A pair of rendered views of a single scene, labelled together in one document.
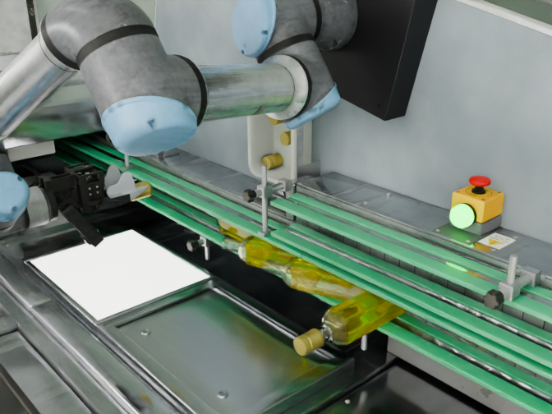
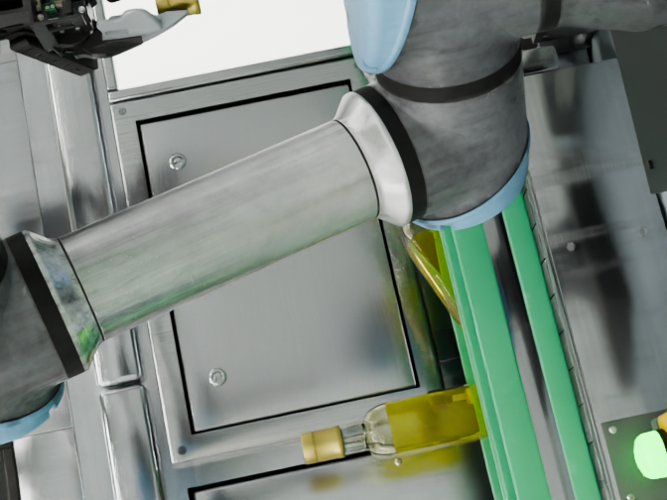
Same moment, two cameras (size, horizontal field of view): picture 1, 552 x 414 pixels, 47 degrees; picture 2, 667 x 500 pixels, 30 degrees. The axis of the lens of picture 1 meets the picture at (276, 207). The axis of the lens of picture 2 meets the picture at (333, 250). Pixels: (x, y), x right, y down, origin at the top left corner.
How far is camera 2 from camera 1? 112 cm
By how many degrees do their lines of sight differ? 55
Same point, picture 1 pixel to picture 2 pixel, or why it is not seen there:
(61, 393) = (25, 219)
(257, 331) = (346, 251)
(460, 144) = not seen: outside the picture
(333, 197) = (532, 183)
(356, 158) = not seen: hidden behind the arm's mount
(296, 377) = (339, 398)
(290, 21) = (441, 56)
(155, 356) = not seen: hidden behind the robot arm
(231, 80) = (173, 289)
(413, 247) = (551, 431)
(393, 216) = (581, 329)
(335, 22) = (600, 25)
